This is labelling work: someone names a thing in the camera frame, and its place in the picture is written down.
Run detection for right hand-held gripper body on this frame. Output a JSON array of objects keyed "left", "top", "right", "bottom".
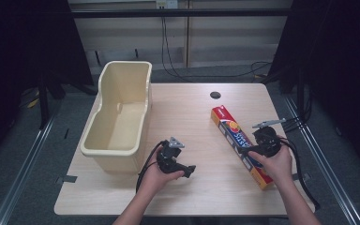
[{"left": 251, "top": 118, "right": 287, "bottom": 158}]

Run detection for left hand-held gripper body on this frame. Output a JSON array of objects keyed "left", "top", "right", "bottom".
[{"left": 156, "top": 136, "right": 186, "bottom": 174}]

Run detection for long red orange box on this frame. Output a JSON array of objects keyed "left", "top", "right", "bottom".
[{"left": 210, "top": 105, "right": 275, "bottom": 191}]

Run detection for cream plastic bin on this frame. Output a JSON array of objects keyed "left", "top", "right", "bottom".
[{"left": 80, "top": 60, "right": 153, "bottom": 174}]

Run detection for person's left hand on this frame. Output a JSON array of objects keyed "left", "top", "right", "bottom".
[{"left": 137, "top": 145, "right": 186, "bottom": 196}]

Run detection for person's right hand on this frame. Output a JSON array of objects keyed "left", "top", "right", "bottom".
[{"left": 247, "top": 136, "right": 294, "bottom": 189}]

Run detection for grey tape strip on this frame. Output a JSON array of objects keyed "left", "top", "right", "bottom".
[
  {"left": 292, "top": 172, "right": 312, "bottom": 182},
  {"left": 55, "top": 174, "right": 79, "bottom": 185}
]

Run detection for black curtain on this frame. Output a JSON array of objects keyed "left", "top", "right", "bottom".
[
  {"left": 261, "top": 0, "right": 360, "bottom": 176},
  {"left": 0, "top": 0, "right": 96, "bottom": 176}
]

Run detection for black metal stand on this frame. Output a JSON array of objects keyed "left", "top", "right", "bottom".
[{"left": 37, "top": 73, "right": 53, "bottom": 130}]

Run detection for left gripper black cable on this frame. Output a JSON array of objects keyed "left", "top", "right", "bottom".
[{"left": 135, "top": 140, "right": 167, "bottom": 194}]

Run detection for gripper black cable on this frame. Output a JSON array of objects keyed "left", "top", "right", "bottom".
[
  {"left": 277, "top": 136, "right": 322, "bottom": 212},
  {"left": 135, "top": 140, "right": 167, "bottom": 194}
]

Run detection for black cable bundle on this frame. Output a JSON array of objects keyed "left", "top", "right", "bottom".
[{"left": 280, "top": 102, "right": 313, "bottom": 134}]

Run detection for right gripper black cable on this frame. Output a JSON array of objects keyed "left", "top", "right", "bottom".
[{"left": 277, "top": 136, "right": 322, "bottom": 212}]

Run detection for aluminium floor rail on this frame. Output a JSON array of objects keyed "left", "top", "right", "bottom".
[
  {"left": 283, "top": 95, "right": 360, "bottom": 225},
  {"left": 0, "top": 116, "right": 60, "bottom": 225}
]

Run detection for black floor cables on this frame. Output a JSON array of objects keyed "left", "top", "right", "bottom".
[{"left": 160, "top": 16, "right": 274, "bottom": 80}]

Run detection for white wall socket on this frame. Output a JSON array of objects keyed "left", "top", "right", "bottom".
[{"left": 156, "top": 0, "right": 179, "bottom": 9}]

